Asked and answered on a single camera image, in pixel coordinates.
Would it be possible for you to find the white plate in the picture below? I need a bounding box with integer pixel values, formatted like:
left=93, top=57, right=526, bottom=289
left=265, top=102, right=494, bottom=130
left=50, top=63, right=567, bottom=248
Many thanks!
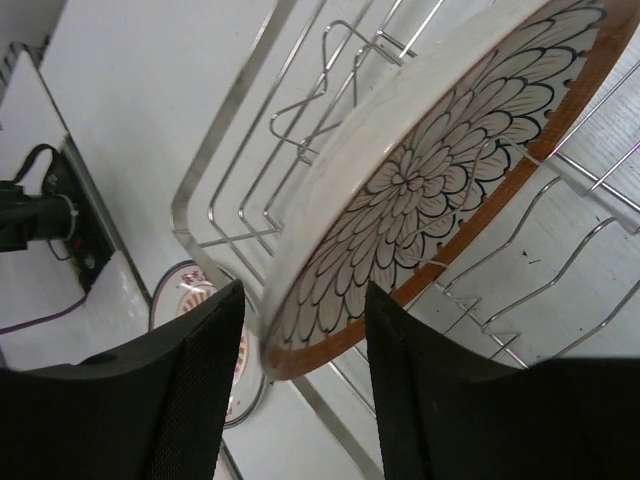
left=259, top=1, right=639, bottom=380

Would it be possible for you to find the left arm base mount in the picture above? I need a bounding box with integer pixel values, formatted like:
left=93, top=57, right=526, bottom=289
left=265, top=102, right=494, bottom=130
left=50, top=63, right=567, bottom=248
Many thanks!
left=42, top=153, right=115, bottom=293

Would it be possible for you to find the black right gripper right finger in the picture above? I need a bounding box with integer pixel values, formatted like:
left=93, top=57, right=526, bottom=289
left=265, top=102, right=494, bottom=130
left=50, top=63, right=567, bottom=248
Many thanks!
left=364, top=284, right=639, bottom=479

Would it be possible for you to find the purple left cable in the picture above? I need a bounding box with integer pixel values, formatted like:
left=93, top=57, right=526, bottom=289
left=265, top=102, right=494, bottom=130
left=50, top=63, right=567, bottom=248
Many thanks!
left=0, top=292, right=87, bottom=337

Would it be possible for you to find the metal wire dish rack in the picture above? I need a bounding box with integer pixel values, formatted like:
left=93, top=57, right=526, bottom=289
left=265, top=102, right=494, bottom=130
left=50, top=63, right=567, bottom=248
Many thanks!
left=171, top=1, right=639, bottom=477

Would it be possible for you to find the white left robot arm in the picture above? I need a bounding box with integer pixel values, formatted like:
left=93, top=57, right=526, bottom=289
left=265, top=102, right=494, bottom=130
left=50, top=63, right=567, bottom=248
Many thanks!
left=1, top=143, right=80, bottom=253

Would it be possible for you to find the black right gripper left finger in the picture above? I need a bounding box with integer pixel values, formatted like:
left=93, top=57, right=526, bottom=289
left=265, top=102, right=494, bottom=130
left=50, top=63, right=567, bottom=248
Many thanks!
left=1, top=281, right=245, bottom=479

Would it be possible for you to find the plate with orange sunburst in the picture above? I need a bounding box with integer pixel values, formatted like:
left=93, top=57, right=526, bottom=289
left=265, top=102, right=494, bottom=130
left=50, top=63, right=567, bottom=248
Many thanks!
left=149, top=260, right=266, bottom=428

